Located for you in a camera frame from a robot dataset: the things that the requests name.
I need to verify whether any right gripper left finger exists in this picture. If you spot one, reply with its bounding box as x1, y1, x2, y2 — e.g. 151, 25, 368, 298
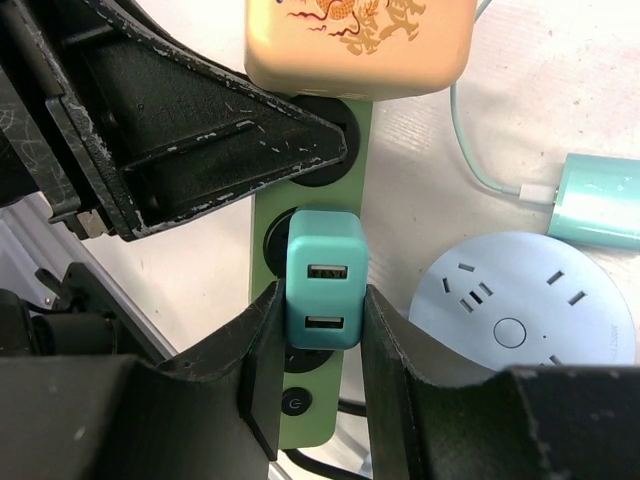
1, 281, 285, 479

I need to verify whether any aluminium front rail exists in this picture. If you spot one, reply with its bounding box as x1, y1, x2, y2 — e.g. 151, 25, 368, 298
1, 194, 177, 362

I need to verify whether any blue round socket base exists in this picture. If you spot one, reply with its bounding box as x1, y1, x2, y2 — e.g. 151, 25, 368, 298
408, 231, 636, 371

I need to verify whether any green power strip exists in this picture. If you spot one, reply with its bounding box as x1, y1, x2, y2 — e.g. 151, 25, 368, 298
250, 95, 372, 450

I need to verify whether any teal plug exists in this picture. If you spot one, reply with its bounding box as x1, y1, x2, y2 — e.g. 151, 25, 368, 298
285, 208, 369, 350
547, 153, 639, 251

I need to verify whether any orange cube adapter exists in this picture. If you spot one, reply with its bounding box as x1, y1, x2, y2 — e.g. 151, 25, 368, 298
244, 0, 477, 101

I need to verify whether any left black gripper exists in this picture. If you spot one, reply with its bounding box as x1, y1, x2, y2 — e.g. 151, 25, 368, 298
1, 1, 347, 363

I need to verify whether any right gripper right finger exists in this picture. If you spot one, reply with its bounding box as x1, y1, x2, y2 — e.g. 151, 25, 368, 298
361, 286, 639, 479

